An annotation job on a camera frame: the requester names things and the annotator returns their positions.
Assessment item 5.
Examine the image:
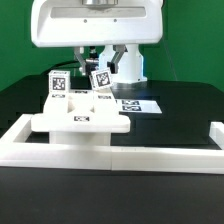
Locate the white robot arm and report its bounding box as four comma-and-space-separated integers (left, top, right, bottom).
31, 0, 164, 84

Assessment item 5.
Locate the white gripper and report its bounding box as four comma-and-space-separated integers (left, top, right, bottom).
31, 0, 163, 75

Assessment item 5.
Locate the white chair seat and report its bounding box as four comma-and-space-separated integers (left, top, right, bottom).
49, 131, 111, 146

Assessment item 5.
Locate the black cable on table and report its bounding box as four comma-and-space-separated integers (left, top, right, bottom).
40, 60, 79, 77

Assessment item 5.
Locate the white U-shaped fence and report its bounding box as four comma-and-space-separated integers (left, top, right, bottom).
0, 114, 224, 174

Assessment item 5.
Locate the white chair back part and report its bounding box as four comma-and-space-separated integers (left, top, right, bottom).
31, 89, 131, 133

